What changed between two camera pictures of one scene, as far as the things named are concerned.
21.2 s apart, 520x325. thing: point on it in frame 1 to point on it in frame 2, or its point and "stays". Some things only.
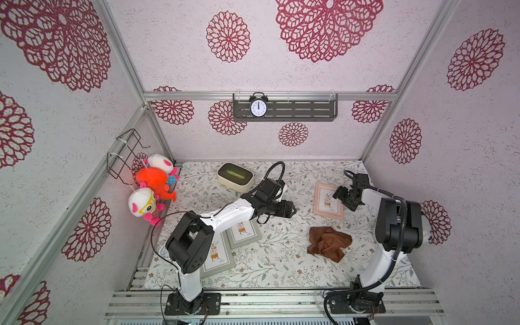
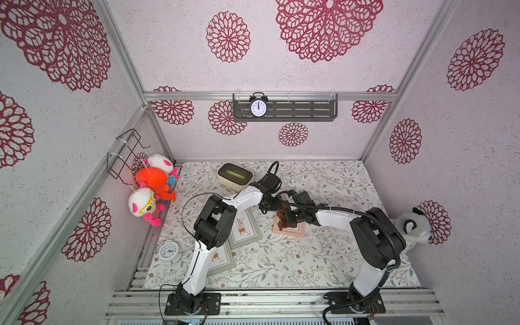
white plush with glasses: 142,202 stays
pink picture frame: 324,204 to 298,231
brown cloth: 326,241 to 282,214
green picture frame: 240,235 stays
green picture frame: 219,258 stays
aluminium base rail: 148,303 stays
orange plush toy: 156,179 stays
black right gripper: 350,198 to 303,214
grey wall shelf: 289,107 stays
